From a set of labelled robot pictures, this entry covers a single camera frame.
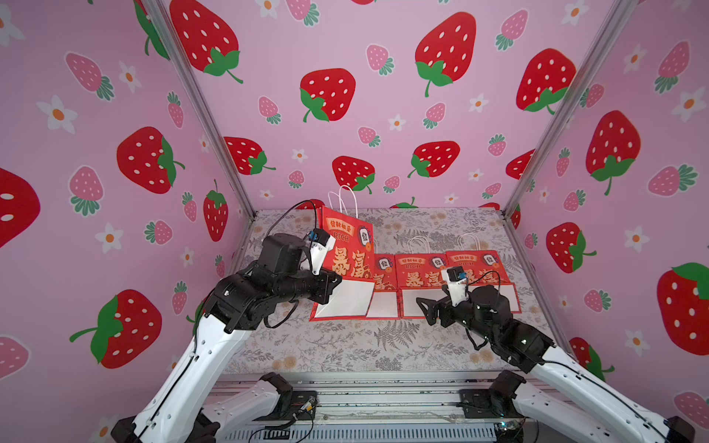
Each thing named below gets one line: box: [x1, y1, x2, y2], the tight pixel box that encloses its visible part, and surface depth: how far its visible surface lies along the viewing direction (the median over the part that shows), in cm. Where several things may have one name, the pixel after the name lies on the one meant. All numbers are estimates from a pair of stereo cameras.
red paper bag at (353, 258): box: [309, 204, 376, 323], surface depth 69 cm
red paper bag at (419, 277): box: [394, 252, 448, 320], surface depth 103 cm
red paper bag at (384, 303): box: [365, 253, 399, 320], surface depth 100 cm
